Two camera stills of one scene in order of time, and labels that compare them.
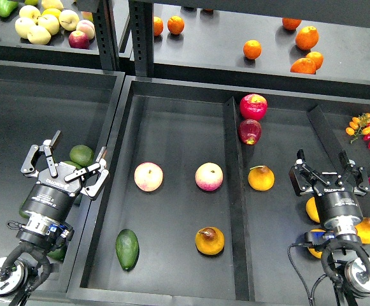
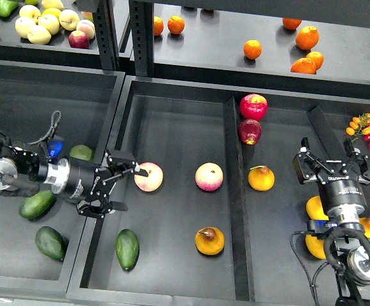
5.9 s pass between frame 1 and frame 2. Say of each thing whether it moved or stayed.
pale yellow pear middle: stayed
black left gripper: moved
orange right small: stayed
